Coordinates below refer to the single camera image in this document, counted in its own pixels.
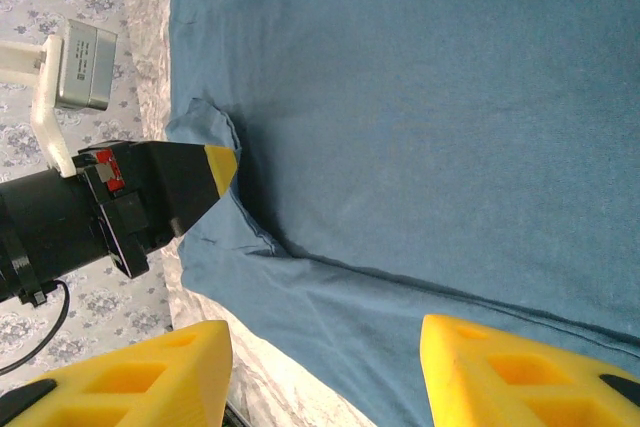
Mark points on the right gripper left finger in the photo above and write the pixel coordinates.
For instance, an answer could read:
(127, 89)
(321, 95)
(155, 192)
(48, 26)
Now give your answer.
(150, 387)

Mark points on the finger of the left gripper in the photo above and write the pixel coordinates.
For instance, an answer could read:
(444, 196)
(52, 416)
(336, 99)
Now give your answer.
(185, 182)

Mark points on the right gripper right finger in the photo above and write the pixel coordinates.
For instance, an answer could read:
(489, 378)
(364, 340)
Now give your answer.
(500, 387)

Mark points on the dark blue t-shirt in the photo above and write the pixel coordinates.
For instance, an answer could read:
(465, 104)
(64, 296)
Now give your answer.
(400, 97)

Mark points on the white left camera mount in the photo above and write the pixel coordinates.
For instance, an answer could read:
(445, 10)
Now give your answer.
(47, 112)

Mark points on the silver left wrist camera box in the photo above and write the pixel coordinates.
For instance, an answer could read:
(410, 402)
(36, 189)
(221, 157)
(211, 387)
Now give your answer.
(87, 67)

